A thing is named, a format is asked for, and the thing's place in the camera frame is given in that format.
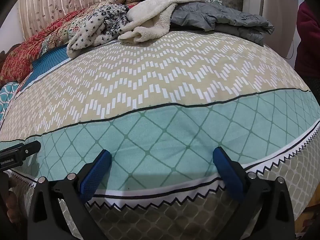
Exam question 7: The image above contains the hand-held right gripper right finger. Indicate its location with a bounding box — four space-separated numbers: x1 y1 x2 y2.
212 146 298 240

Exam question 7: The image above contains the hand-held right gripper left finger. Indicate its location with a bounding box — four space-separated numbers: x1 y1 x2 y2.
27 149 113 240

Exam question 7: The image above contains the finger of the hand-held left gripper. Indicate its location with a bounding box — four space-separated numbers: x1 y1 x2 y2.
19 140 42 161

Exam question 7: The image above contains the white spotted fleece robe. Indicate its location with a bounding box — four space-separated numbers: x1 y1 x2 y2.
67 0 208 58

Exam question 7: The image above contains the person's left hand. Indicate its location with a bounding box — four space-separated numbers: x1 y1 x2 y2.
5 179 20 223

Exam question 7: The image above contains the teal lattice pillow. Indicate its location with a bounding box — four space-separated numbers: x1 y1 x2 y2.
0 81 25 121

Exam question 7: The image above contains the blue striped sheet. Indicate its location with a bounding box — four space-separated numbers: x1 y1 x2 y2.
21 47 72 91

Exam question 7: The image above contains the orange patterned cloth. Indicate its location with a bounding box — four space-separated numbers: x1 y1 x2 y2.
295 200 320 232

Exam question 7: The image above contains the red floral quilt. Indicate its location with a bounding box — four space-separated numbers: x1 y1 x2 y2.
0 2 140 87

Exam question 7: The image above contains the patterned beige teal bedsheet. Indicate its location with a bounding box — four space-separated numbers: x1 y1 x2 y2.
0 30 320 240

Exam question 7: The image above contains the beige leaf print curtain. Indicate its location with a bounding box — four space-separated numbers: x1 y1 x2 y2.
17 0 125 38

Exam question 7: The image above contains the maroon cloth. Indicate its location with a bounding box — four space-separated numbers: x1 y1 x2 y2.
294 1 320 78

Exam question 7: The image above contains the grey puffer jacket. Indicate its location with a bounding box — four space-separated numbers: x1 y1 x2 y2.
171 1 275 47

